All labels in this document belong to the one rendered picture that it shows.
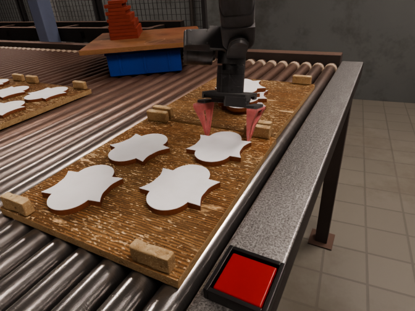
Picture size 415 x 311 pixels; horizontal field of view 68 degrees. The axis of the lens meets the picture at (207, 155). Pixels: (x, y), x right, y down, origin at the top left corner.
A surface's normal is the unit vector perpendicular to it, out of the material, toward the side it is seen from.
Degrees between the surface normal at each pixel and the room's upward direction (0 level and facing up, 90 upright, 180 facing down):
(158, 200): 0
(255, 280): 0
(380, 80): 90
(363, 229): 0
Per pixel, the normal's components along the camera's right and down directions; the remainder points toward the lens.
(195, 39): -0.01, -0.29
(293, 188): -0.06, -0.87
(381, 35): -0.39, 0.48
